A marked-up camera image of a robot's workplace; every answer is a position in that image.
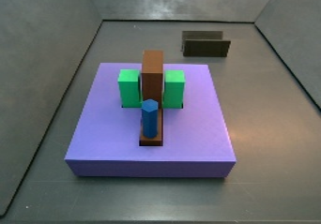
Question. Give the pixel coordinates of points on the purple board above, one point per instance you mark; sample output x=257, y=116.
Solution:
x=104, y=147

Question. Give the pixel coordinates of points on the blue hexagonal peg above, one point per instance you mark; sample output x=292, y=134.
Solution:
x=150, y=118

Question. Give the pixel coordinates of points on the brown tall block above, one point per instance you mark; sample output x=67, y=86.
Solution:
x=153, y=91

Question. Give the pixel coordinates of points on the right green block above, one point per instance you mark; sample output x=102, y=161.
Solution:
x=174, y=89

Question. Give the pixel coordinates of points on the green block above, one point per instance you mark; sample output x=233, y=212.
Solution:
x=128, y=83
x=174, y=89

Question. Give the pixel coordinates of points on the left green block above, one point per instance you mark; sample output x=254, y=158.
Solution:
x=128, y=83

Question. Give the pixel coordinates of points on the front black plate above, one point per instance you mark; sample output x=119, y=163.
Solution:
x=206, y=48

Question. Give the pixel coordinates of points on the black plate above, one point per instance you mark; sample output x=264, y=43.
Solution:
x=206, y=48
x=201, y=35

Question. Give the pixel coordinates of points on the rear black plate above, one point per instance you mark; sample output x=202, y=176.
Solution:
x=201, y=35

